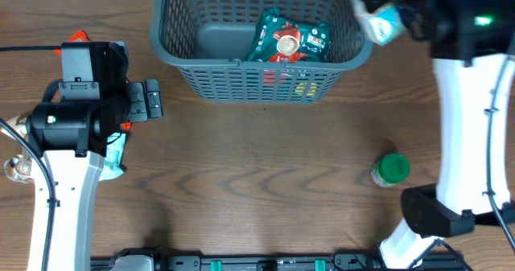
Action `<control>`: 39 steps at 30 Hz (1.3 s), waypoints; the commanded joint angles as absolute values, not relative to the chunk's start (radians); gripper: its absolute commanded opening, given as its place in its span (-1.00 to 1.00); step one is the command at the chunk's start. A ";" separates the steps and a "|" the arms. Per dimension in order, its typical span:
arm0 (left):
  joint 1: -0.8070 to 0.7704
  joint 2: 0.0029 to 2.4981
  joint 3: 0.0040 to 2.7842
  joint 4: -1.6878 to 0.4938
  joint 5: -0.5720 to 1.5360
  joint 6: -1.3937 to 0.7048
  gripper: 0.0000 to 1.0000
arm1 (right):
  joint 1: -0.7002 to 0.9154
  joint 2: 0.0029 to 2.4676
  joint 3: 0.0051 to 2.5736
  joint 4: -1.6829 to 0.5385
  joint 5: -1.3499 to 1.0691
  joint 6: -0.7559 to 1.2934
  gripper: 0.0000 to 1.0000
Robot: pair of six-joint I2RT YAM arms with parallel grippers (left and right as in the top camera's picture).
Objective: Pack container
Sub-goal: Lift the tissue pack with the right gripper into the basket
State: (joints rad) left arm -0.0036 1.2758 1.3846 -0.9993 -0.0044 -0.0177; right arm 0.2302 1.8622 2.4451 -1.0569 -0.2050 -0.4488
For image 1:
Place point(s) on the green lid jar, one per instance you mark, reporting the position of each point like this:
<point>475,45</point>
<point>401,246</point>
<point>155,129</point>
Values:
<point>390,169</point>

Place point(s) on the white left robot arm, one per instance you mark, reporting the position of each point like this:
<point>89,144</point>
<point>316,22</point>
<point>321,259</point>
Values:
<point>68,140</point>

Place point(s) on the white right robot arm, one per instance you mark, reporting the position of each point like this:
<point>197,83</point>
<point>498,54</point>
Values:
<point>472,49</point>

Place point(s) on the teal small wrapped packet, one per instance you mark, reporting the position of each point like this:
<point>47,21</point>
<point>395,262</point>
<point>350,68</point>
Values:
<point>113,159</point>

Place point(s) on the beige PanTree snack bag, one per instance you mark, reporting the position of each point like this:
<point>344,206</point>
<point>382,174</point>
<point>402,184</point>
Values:
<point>18,168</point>

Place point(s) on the green Nescafe coffee bag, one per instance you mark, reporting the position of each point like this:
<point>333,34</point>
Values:
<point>285,41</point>

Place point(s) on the grey plastic basket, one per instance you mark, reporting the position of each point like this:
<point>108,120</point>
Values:
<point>209,41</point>

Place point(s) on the red spaghetti pasta package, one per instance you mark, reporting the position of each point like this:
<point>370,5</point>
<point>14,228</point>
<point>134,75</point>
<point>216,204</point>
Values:
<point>78,35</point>

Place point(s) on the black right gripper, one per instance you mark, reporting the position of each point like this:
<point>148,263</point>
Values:
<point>378,2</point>

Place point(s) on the Kleenex tissue multipack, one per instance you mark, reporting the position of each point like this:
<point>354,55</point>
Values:
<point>378,19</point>

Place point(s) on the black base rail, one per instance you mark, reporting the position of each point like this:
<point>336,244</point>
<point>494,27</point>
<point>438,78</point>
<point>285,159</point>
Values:
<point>160,259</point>

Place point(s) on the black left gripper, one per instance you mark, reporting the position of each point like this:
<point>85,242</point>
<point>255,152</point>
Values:
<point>139,109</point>

